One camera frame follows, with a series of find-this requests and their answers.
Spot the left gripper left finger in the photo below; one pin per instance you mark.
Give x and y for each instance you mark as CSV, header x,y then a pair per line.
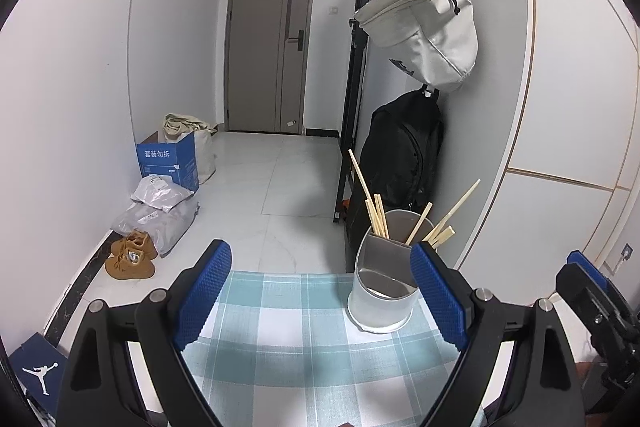
x,y
195,291

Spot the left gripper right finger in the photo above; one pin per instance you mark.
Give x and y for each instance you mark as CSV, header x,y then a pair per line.
x,y
445,292

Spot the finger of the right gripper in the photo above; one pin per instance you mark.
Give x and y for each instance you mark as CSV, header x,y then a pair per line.
x,y
580,259

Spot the white utensil holder cup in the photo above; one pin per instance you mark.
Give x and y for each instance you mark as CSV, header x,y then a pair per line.
x,y
384,293

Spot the tan suede boot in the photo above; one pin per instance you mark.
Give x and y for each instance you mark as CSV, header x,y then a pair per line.
x,y
129,266
137,241

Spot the teal plaid tablecloth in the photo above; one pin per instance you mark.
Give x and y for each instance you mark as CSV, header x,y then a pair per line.
x,y
281,350

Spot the grey plastic parcel bag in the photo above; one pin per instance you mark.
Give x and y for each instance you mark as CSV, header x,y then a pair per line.
x,y
164,228

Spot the white plastic parcel bag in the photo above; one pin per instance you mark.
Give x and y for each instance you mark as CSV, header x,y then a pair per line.
x,y
160,193

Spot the blue cardboard box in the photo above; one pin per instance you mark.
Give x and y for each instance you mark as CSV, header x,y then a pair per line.
x,y
173,159

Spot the blue jordan shoe box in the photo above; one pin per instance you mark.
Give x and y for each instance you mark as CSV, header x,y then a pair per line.
x,y
40,368

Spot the black backpack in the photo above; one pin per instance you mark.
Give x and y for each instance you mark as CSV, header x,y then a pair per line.
x,y
399,158

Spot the beige canvas bag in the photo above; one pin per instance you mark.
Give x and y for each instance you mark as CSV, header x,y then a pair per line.
x,y
176,127

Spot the white nike sling bag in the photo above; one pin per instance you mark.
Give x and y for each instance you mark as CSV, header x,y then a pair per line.
x,y
432,41

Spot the grey entrance door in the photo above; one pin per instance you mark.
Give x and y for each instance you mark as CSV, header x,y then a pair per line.
x,y
265,58

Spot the black metal rack frame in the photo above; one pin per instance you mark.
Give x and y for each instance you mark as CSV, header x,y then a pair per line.
x,y
358,49

